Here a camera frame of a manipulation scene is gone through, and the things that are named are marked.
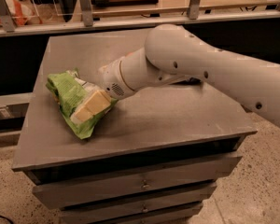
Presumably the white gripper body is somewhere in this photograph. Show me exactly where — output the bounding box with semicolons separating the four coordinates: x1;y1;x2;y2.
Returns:
99;57;135;100

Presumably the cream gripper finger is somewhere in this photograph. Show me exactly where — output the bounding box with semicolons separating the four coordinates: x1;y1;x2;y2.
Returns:
70;90;111;124

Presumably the green rice chip bag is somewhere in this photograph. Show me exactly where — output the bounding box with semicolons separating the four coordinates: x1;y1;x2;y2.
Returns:
46;70;118;139

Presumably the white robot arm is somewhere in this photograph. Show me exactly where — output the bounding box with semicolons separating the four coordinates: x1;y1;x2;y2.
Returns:
92;24;280;128

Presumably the orange white bag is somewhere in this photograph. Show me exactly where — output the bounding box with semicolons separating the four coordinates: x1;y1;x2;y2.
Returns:
0;0;42;26

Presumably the grey drawer cabinet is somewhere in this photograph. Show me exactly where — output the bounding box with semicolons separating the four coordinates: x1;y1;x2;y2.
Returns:
12;29;256;224

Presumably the metal railing frame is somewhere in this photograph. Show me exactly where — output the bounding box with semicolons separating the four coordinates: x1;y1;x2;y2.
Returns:
0;0;280;37

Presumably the black floor cable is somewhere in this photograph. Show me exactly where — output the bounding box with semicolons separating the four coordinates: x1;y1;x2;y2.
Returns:
0;214;15;224

